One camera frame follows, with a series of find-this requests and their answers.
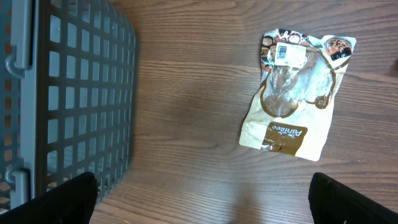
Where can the beige brown bread bag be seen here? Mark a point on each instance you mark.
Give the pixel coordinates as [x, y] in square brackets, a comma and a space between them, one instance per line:
[292, 110]

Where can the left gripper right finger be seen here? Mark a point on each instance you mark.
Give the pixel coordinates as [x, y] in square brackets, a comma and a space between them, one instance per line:
[333, 202]

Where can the grey plastic mesh basket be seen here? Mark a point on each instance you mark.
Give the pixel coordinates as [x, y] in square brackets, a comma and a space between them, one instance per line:
[68, 91]

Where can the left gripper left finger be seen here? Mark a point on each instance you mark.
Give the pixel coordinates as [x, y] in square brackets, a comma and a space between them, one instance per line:
[73, 202]

